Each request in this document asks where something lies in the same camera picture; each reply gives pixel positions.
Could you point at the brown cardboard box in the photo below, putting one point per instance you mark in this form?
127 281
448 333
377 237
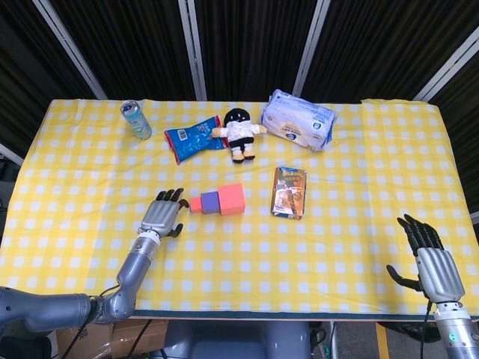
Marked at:
127 338

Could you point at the white metal frame post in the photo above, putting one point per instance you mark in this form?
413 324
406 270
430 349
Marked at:
447 67
194 48
310 48
71 52
9 153

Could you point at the blue snack bag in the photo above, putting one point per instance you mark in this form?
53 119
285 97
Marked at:
191 140

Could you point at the purple cube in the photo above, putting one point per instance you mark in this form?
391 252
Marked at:
210 202

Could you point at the pale blue tissue pack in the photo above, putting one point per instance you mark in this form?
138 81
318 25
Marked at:
295 119

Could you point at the plush doll white shirt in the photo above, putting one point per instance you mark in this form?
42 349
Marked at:
239 131

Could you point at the light blue drink can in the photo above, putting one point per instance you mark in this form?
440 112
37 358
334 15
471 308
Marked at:
136 121

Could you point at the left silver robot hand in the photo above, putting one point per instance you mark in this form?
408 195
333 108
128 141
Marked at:
161 217

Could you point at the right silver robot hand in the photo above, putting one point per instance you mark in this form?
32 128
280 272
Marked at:
438 271

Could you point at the large red foam cube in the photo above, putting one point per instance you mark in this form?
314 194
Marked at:
232 200

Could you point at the small red foam cube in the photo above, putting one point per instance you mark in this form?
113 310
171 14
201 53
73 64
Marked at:
195 205

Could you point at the orange biscuit box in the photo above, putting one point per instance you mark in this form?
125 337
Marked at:
290 194

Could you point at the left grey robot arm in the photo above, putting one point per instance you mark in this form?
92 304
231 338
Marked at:
138 261

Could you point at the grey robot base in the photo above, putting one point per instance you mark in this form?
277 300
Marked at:
239 340

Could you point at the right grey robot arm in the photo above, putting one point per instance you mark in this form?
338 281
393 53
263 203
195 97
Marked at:
458 334

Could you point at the yellow white checked tablecloth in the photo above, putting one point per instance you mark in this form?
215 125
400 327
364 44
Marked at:
262 261

